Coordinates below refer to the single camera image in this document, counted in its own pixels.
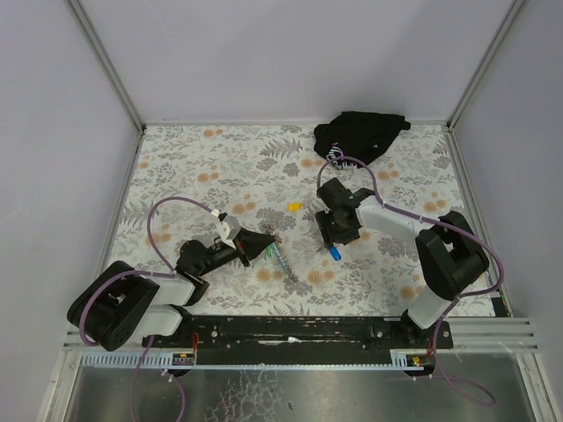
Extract steel key holder with rings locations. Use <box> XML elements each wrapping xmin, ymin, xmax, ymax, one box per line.
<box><xmin>262</xmin><ymin>225</ymin><xmax>298</xmax><ymax>283</ymax></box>

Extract blue key tag with key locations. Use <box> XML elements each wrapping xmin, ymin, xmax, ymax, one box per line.
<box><xmin>329</xmin><ymin>246</ymin><xmax>341</xmax><ymax>261</ymax></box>

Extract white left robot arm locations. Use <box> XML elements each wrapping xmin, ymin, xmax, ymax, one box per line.
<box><xmin>67</xmin><ymin>229</ymin><xmax>275</xmax><ymax>352</ymax></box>

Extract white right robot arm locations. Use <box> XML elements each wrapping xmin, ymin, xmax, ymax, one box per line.
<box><xmin>315</xmin><ymin>178</ymin><xmax>489</xmax><ymax>330</ymax></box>

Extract floral patterned table mat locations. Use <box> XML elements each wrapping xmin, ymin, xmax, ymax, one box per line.
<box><xmin>109</xmin><ymin>125</ymin><xmax>464</xmax><ymax>316</ymax></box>

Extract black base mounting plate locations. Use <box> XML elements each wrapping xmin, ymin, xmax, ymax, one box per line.
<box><xmin>152</xmin><ymin>314</ymin><xmax>453</xmax><ymax>349</ymax></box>

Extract black cloth with logo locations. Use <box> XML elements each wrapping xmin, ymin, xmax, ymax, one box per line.
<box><xmin>313</xmin><ymin>112</ymin><xmax>411</xmax><ymax>170</ymax></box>

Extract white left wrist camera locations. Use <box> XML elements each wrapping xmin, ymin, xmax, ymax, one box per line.
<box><xmin>211</xmin><ymin>210</ymin><xmax>241</xmax><ymax>245</ymax></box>

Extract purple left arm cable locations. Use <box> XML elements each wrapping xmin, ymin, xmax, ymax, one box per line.
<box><xmin>77</xmin><ymin>196</ymin><xmax>221</xmax><ymax>422</ymax></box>

